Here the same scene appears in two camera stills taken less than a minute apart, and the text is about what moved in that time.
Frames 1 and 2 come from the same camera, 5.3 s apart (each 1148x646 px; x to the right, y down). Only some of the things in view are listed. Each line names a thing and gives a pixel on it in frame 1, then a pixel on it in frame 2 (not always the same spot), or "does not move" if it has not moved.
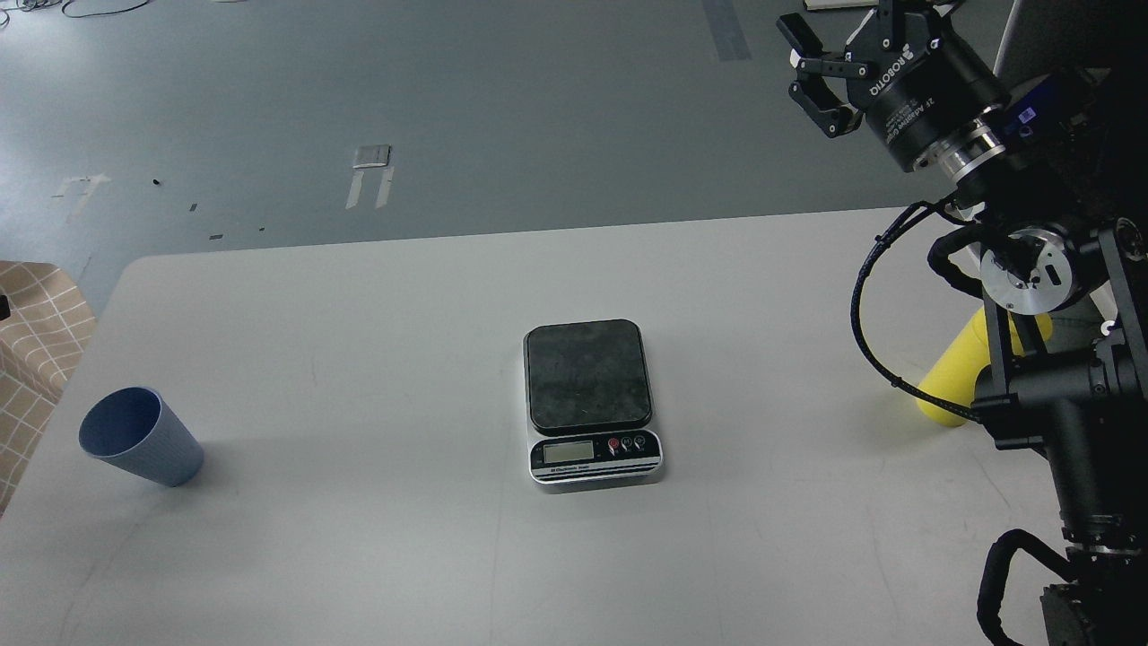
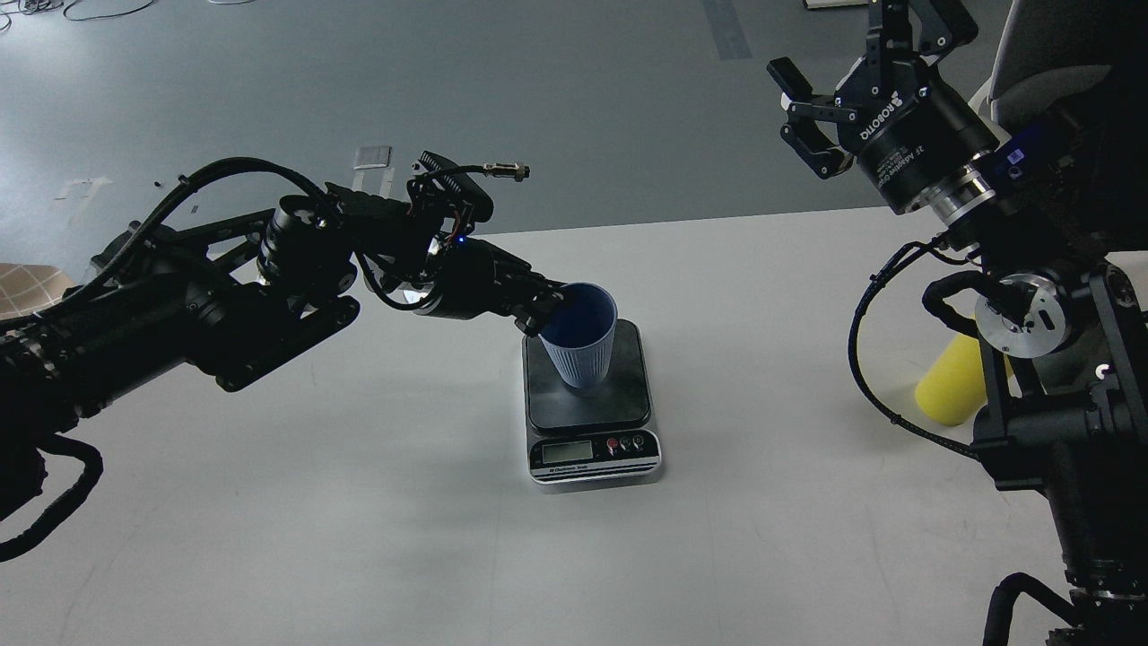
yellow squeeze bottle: (952, 373) does not move
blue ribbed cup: (134, 429) to (578, 333)
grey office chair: (1077, 40) does not move
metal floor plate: (372, 155) does not move
